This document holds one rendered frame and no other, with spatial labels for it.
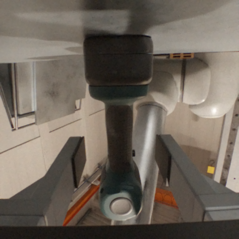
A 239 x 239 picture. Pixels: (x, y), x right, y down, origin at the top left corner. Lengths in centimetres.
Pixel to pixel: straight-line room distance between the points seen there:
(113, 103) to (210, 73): 44
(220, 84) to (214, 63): 6
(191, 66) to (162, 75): 10
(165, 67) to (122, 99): 44
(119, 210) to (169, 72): 47
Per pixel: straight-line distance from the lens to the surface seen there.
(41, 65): 290
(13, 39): 21
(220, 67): 60
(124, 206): 24
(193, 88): 60
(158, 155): 16
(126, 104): 20
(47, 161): 635
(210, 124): 1123
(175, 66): 61
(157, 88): 56
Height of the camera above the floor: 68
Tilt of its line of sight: 17 degrees up
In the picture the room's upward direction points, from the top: 179 degrees clockwise
